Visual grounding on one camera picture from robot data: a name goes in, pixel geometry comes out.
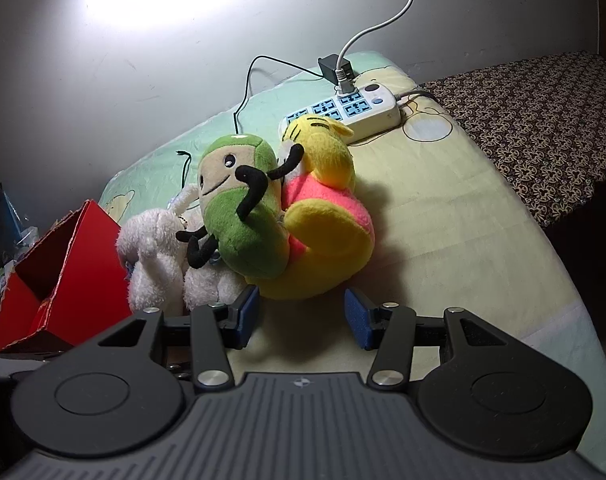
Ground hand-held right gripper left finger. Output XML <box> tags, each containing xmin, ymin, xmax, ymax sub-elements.
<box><xmin>98</xmin><ymin>286</ymin><xmax>260</xmax><ymax>393</ymax></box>

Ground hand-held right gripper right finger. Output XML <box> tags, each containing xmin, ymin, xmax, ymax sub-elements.
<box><xmin>344</xmin><ymin>287</ymin><xmax>508</xmax><ymax>391</ymax></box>

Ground white plush bunny blue ears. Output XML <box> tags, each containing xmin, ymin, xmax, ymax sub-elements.
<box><xmin>170</xmin><ymin>184</ymin><xmax>249</xmax><ymax>311</ymax></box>

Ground green plush toy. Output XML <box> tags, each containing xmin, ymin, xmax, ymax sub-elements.
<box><xmin>175</xmin><ymin>132</ymin><xmax>304</xmax><ymax>278</ymax></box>

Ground yellow tiger plush toy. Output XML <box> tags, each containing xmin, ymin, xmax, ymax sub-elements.
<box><xmin>257</xmin><ymin>114</ymin><xmax>376</xmax><ymax>301</ymax></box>

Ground red cardboard box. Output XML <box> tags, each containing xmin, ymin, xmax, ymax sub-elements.
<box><xmin>0</xmin><ymin>199</ymin><xmax>134</xmax><ymax>353</ymax></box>

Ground printed baby blanket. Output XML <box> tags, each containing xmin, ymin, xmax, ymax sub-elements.
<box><xmin>98</xmin><ymin>50</ymin><xmax>606</xmax><ymax>480</ymax></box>

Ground white power strip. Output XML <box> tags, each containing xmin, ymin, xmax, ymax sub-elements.
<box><xmin>283</xmin><ymin>82</ymin><xmax>401</xmax><ymax>141</ymax></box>

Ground clear plastic bag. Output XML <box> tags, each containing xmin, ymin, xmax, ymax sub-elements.
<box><xmin>16</xmin><ymin>227</ymin><xmax>39</xmax><ymax>256</ymax></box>

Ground black power adapter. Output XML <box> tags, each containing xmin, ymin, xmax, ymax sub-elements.
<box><xmin>319</xmin><ymin>55</ymin><xmax>354</xmax><ymax>83</ymax></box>

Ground brown patterned bedsheet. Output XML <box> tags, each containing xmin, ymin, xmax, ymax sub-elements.
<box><xmin>418</xmin><ymin>50</ymin><xmax>606</xmax><ymax>228</ymax></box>

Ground grey power strip cord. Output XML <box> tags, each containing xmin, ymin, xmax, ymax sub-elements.
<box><xmin>395</xmin><ymin>87</ymin><xmax>436</xmax><ymax>111</ymax></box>

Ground thin black cable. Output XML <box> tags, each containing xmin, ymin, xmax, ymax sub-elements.
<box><xmin>175</xmin><ymin>55</ymin><xmax>324</xmax><ymax>196</ymax></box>

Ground white power cable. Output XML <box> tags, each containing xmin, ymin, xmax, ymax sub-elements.
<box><xmin>335</xmin><ymin>0</ymin><xmax>416</xmax><ymax>98</ymax></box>

